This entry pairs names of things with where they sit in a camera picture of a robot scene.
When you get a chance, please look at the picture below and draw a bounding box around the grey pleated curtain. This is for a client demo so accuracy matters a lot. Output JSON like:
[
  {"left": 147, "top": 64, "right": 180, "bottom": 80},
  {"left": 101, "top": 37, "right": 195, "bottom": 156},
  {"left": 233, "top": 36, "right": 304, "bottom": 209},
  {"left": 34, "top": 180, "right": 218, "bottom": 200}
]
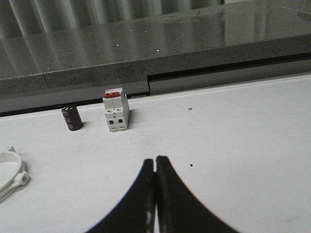
[{"left": 0, "top": 0, "right": 311, "bottom": 41}]

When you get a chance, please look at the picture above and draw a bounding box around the white circuit breaker red switch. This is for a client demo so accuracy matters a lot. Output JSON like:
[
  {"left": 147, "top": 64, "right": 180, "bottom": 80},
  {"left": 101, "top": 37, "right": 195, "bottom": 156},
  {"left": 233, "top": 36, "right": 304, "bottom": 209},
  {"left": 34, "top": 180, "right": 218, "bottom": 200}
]
[{"left": 103, "top": 88, "right": 129, "bottom": 132}]

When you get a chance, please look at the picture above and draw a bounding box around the black cylindrical capacitor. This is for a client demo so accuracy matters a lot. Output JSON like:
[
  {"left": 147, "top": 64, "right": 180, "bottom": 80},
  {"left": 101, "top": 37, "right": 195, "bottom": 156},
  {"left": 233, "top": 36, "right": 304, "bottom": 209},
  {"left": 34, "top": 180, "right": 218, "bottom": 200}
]
[{"left": 61, "top": 105, "right": 83, "bottom": 131}]

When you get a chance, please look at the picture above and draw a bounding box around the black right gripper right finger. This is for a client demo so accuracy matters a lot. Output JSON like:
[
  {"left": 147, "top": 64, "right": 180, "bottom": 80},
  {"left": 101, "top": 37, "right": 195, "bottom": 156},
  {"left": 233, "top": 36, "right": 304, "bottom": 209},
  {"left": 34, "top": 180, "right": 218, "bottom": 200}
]
[{"left": 156, "top": 156, "right": 237, "bottom": 233}]

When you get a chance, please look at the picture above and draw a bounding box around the grey stone countertop ledge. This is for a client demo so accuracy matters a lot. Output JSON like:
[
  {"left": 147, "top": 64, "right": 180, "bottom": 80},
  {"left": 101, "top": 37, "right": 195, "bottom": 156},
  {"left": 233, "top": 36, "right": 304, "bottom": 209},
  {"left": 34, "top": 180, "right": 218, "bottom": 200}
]
[{"left": 0, "top": 0, "right": 311, "bottom": 105}]

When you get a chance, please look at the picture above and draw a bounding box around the white half-ring pipe clamp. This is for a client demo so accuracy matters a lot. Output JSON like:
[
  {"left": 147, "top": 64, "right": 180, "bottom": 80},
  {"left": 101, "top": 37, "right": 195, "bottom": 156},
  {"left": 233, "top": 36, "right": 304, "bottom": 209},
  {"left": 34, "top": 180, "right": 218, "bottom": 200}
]
[{"left": 0, "top": 146, "right": 29, "bottom": 202}]

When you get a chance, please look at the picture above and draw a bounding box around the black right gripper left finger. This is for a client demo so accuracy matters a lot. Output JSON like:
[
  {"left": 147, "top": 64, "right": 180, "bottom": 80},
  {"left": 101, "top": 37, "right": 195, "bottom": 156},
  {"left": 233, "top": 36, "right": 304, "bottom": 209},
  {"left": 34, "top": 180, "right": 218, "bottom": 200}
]
[{"left": 88, "top": 159, "right": 156, "bottom": 233}]

